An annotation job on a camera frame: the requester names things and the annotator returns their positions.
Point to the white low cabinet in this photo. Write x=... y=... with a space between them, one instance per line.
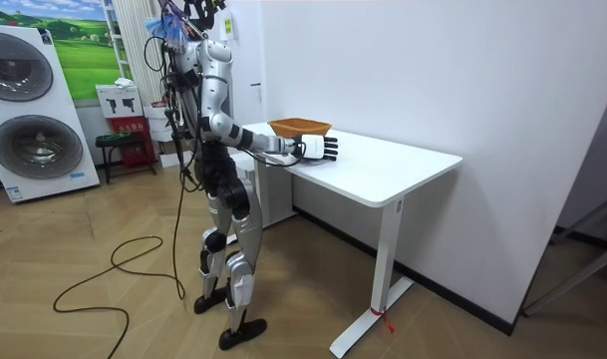
x=278 y=194

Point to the green landscape wall poster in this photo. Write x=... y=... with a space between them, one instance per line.
x=79 y=45

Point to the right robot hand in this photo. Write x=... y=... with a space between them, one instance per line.
x=314 y=146

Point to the white desk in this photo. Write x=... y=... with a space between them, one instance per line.
x=373 y=167

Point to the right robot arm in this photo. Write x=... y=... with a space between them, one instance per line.
x=217 y=90

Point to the red box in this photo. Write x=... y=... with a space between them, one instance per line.
x=133 y=142

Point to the grey metal frame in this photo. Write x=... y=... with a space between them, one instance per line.
x=577 y=271

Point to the black stool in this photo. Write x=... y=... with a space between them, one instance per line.
x=118 y=142

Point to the white washing machine tower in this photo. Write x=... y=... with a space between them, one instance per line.
x=29 y=119

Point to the yellow wall label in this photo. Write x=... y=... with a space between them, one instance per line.
x=228 y=28

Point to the robot body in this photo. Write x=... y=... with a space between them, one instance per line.
x=189 y=65

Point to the white crumpled paper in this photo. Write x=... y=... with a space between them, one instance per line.
x=124 y=82

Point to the brown woven basket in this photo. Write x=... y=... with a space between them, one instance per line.
x=298 y=127

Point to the white cardboard box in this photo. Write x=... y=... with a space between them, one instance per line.
x=118 y=101

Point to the robot legs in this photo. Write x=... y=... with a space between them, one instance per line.
x=244 y=234

